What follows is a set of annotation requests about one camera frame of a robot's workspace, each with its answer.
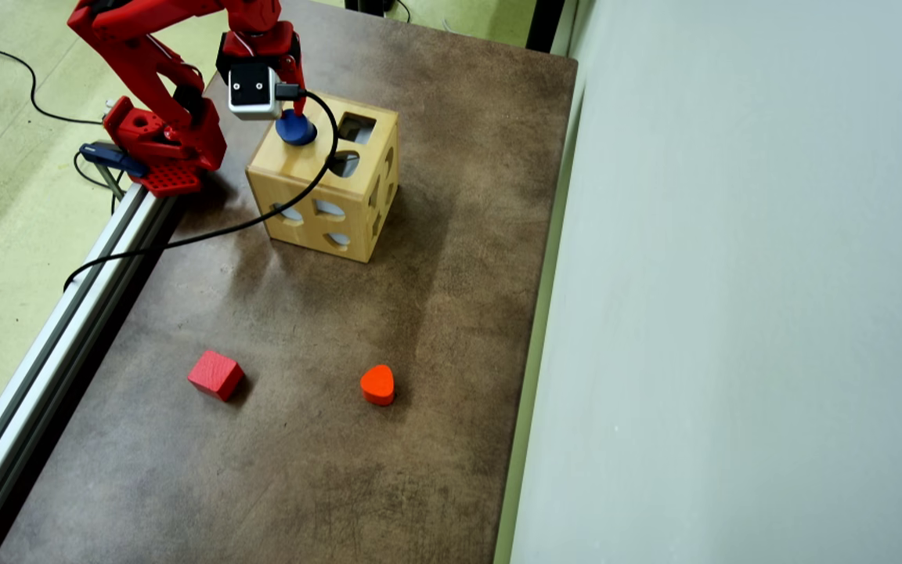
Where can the aluminium profile rail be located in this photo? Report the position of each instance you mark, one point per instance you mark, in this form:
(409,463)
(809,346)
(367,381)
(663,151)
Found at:
(52,352)

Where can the red cube block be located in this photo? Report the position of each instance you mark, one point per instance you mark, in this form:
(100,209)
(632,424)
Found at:
(216,374)

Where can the wooden shape sorter box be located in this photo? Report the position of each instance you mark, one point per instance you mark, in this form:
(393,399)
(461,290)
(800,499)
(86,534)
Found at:
(302,188)

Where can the black stand foot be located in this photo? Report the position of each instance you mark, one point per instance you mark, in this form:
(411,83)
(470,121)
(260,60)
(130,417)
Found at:
(365,6)

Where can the orange heart block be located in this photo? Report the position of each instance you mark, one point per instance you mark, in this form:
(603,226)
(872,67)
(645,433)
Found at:
(377,384)

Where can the red robot arm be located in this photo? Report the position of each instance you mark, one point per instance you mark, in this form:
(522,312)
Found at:
(138,23)

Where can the blue clamp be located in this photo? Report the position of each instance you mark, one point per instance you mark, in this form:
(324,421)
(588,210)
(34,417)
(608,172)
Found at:
(110,157)

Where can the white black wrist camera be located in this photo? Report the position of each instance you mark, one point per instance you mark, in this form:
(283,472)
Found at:
(253,90)

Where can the blue cylinder block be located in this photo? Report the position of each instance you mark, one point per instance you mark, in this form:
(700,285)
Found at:
(296,129)

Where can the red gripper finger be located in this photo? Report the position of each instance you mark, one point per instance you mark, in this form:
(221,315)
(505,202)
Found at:
(298,86)

